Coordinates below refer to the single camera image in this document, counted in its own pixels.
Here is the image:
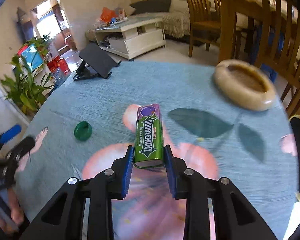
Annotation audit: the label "green bottle cap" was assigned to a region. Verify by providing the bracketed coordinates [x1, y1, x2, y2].
[74, 121, 93, 141]

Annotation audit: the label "green chewing gum box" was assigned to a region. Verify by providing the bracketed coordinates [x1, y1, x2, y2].
[134, 103, 164, 168]

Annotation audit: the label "person left hand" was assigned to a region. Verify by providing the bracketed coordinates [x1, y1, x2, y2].
[0, 188, 24, 235]

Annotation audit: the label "green potted plant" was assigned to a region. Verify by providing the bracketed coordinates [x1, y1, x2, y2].
[0, 34, 53, 115]

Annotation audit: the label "teal floral tablecloth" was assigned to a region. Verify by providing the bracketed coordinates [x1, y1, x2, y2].
[15, 61, 298, 239]

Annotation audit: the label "blue cardboard box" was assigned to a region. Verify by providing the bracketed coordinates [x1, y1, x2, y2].
[21, 44, 44, 71]

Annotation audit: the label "red gift boxes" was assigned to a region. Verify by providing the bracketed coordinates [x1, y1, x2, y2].
[47, 55, 70, 75]

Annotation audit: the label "black tablet stand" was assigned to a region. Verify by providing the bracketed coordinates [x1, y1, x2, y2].
[73, 43, 121, 81]

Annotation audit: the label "beige stone ashtray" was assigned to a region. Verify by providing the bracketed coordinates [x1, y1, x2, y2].
[213, 59, 276, 111]

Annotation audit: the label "orange plastic bag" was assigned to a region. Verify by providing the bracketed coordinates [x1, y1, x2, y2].
[100, 7, 117, 23]

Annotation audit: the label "white coffee table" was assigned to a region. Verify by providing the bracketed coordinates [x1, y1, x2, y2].
[93, 17, 166, 60]

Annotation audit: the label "near wooden dining chair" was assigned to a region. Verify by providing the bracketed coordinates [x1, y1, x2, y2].
[255, 0, 300, 117]

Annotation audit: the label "wooden dining chair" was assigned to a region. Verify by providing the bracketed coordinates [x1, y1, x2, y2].
[213, 0, 221, 21]
[187, 0, 221, 57]
[255, 0, 300, 117]

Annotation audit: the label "dark sofa with cover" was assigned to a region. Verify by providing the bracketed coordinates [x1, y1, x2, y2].
[125, 0, 190, 39]

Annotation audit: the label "white sofa cushion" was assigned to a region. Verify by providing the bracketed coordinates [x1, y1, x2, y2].
[169, 0, 189, 13]

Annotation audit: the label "wooden dining table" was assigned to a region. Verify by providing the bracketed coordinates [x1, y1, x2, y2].
[218, 0, 265, 62]

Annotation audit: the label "wall mounted television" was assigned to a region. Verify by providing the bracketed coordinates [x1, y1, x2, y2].
[17, 7, 34, 43]

